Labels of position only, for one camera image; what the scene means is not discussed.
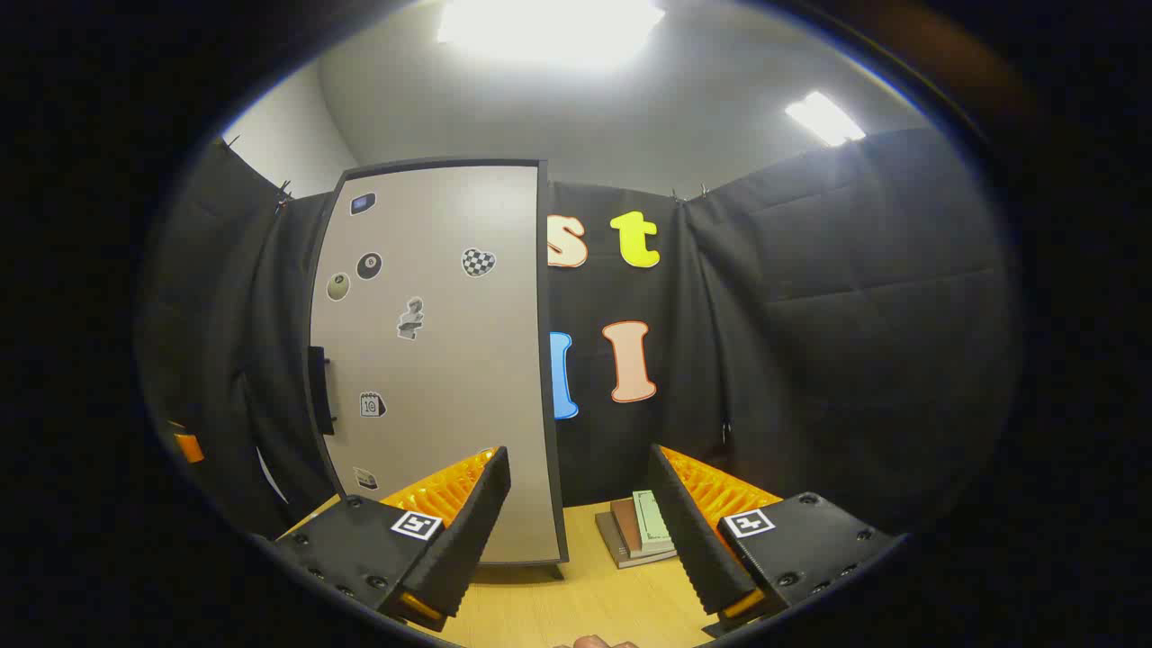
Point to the black backdrop cloth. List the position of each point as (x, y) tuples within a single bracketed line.
[(810, 315)]

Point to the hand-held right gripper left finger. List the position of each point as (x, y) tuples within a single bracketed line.
[(468, 531)]

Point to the ceiling light panel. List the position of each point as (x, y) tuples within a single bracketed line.
[(549, 27), (823, 119)]

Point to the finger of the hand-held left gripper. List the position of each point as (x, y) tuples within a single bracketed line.
[(187, 445)]

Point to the grey cabinet door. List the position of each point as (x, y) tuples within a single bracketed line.
[(450, 360)]

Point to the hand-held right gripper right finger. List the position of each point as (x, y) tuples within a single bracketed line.
[(688, 531)]

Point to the brown book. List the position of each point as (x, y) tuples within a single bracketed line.
[(627, 526)]

